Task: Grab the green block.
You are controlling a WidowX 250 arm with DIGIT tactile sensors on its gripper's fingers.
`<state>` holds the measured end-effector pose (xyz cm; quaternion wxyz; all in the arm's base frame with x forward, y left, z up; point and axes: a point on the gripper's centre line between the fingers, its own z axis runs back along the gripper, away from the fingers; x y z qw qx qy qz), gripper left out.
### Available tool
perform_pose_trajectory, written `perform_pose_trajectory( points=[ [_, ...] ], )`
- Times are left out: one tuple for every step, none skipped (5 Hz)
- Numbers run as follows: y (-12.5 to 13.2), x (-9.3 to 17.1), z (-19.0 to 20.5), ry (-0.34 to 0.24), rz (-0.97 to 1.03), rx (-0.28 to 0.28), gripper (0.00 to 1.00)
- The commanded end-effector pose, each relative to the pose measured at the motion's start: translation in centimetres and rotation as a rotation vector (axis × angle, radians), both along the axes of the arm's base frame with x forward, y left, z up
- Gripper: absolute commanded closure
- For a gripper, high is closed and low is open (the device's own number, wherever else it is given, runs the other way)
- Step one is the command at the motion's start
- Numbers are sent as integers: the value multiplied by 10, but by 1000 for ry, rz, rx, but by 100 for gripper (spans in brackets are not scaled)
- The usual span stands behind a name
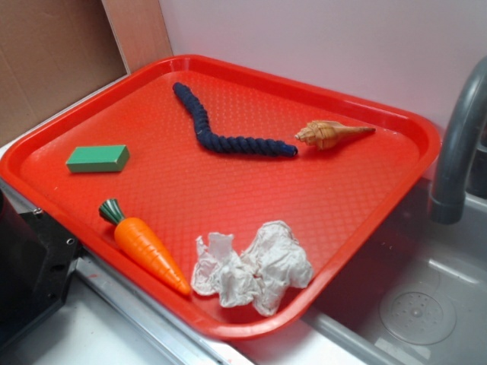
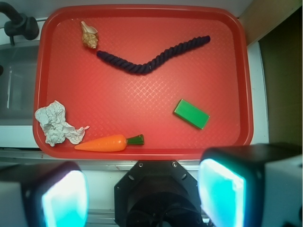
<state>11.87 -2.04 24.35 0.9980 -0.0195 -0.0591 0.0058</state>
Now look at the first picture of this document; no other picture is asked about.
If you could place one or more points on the crumpled white paper towel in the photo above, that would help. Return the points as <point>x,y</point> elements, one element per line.
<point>260,276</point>

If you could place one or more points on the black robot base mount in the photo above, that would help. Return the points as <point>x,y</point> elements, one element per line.
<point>38,256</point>

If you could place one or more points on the green rectangular block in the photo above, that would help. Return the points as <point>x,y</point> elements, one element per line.
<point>98,159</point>

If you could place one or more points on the grey toy faucet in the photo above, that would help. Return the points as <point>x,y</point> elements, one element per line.
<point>461,166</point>

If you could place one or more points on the tan spiral seashell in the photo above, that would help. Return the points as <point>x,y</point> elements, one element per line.
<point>324,135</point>

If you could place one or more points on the light wooden board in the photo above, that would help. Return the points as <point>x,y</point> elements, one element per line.
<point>139,30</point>

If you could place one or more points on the brown cardboard panel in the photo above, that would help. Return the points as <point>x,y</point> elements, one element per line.
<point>53,54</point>

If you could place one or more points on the orange toy carrot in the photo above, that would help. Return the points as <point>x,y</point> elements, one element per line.
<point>142,245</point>

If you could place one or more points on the red plastic tray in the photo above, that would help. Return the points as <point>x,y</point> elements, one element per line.
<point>332,200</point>

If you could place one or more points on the grey plastic sink basin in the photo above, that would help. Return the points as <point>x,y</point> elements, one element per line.
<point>415,292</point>

